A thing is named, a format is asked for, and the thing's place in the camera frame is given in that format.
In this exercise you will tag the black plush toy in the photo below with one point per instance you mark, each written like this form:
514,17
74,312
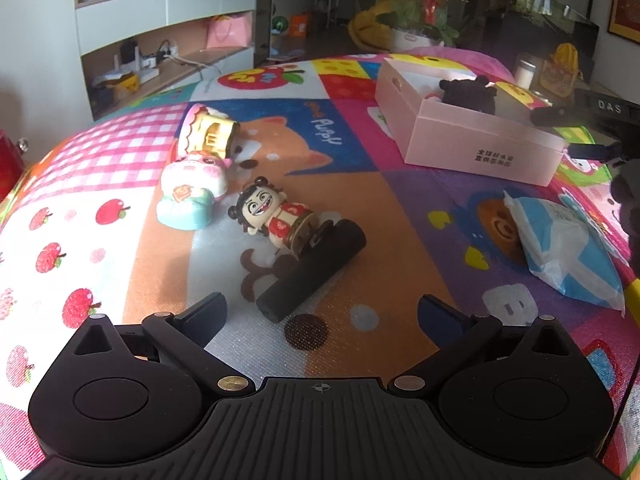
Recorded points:
465,97

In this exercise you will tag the pink gift bag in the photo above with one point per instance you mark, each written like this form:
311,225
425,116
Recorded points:
229,32

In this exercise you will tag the pink cardboard box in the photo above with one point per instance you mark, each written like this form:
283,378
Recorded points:
475,140

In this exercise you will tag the colourful cartoon play mat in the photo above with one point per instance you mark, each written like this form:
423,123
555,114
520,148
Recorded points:
125,260

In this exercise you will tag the yellow box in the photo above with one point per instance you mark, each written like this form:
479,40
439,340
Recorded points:
120,87

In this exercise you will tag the cartoon boy figurine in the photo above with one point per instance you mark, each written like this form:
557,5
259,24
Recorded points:
280,220

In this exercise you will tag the potted purple orchid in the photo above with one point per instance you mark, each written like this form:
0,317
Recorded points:
425,0

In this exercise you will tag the yellow backpack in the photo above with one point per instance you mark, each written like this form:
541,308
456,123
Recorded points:
567,57

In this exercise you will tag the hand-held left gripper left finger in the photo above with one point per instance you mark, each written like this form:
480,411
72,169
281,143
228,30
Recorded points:
205,312

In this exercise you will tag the framed wall picture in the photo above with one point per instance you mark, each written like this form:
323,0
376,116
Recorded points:
627,0

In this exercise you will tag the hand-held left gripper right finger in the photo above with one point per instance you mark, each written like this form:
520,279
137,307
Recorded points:
440,317

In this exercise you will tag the white router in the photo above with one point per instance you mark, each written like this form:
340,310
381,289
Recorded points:
145,67

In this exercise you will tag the white chair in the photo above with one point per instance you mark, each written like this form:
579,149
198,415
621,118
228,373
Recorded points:
327,10

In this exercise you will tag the orange box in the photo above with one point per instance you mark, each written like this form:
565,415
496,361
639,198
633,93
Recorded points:
299,25

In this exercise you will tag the white jar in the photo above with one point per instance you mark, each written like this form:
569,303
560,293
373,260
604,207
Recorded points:
526,72

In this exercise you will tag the colourful printed bag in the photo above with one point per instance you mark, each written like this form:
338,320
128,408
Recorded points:
555,80

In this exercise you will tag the dark sideboard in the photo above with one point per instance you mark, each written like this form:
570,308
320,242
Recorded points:
540,20

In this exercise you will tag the red object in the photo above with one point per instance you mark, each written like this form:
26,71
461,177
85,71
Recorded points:
7,160

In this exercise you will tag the pink pig toy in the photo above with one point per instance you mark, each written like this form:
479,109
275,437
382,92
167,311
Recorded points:
192,185

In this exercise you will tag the yellow plush cushion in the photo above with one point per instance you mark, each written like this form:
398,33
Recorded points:
367,30

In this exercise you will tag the yellow pink cake toy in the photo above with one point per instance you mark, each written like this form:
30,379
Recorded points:
212,132

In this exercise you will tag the black cylinder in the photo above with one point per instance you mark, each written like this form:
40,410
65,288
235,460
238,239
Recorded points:
310,272

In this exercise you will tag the blue white tissue packet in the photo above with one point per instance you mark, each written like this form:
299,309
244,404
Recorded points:
565,250

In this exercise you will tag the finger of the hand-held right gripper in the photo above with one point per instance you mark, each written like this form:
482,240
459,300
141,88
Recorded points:
585,107
595,152

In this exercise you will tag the watermelon ball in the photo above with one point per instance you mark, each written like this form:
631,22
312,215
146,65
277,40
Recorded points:
280,25

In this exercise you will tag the wall cabinet with shelves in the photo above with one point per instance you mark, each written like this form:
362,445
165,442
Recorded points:
165,2

